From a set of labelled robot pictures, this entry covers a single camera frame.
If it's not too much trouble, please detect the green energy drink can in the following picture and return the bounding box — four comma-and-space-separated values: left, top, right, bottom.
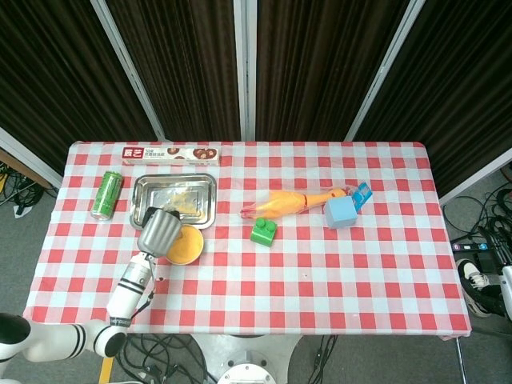
90, 170, 125, 222

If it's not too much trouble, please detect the light blue foam cube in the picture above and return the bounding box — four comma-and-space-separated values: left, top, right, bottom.
322, 196, 358, 230

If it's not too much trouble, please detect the dark brown curtain panel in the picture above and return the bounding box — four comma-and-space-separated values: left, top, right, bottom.
0, 0, 159, 177
107, 0, 243, 142
254, 0, 411, 142
354, 0, 512, 194

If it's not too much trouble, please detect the black white sneaker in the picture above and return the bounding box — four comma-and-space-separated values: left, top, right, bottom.
455, 258, 494, 319

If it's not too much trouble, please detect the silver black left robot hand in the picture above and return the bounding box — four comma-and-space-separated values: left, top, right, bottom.
137, 206, 182, 258

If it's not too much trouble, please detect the stainless steel tray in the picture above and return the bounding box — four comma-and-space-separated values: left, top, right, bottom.
129, 173, 218, 230

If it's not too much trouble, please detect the white frame post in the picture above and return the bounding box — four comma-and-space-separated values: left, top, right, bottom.
344, 0, 426, 142
234, 0, 257, 142
438, 146, 512, 206
90, 0, 166, 142
0, 126, 64, 189

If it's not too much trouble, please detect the red white checked tablecloth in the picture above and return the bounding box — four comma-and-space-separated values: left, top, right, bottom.
22, 140, 473, 342

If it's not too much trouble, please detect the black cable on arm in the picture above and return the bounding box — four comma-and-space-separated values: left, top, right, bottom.
130, 258, 158, 321

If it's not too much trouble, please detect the long white paper box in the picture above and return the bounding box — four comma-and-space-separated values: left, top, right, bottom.
122, 146, 221, 166

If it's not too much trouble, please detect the small blue packet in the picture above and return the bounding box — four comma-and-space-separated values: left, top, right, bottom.
350, 182, 374, 211

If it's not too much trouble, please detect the black floor cable bundle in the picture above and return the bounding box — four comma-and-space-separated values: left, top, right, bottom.
442, 159, 512, 251
114, 334, 211, 384
0, 161, 55, 217

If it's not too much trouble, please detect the green toy building brick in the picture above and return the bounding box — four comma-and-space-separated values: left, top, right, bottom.
250, 217, 278, 245

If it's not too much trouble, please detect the grey round robot base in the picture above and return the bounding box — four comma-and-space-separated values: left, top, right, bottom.
191, 334, 302, 384

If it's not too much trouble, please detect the yellow rubber chicken toy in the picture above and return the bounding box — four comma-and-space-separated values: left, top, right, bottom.
239, 186, 354, 220

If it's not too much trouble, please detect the metal table leg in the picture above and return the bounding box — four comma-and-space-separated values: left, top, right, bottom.
454, 338, 468, 384

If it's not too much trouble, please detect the beige bowl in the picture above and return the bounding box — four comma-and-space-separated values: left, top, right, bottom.
165, 223, 206, 266

